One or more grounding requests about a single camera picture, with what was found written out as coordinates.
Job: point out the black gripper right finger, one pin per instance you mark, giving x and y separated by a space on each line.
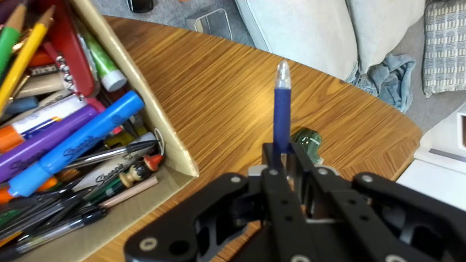
387 212

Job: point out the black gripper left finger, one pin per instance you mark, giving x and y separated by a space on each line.
227 218

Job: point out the purple pen with clear cap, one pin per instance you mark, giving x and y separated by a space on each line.
282 116

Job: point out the brown cardboard box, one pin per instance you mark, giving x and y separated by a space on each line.
135 212

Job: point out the grey Sharpie marker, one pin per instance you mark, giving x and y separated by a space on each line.
103 176

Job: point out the blue Sharpie marker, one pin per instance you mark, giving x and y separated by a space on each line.
81 139

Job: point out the clear black gel pen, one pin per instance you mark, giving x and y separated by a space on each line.
58 227

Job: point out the purple Sharpie marker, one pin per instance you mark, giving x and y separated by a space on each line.
48 138

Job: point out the green marker with white cap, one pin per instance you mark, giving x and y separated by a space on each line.
99 55

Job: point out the cream barrel marker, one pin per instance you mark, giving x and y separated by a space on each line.
43 84

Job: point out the plain wooden pencil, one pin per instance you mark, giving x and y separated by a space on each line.
131 190

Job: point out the wooden doll pencil topper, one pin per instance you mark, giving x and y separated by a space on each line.
138 171

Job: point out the pale blue blanket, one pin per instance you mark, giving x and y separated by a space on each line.
390 80

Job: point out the grey checkered pillow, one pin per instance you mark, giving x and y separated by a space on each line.
444 43

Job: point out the light grey cushion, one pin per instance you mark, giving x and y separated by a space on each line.
295 33
383 23

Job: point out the slim orange-capped glue stick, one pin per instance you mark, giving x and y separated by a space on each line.
43 116

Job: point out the red pocket knife with corkscrew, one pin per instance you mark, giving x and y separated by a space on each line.
67 43

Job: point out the yellow pencil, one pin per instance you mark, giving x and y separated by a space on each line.
26 52

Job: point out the green pencil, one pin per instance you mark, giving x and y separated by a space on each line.
8 43

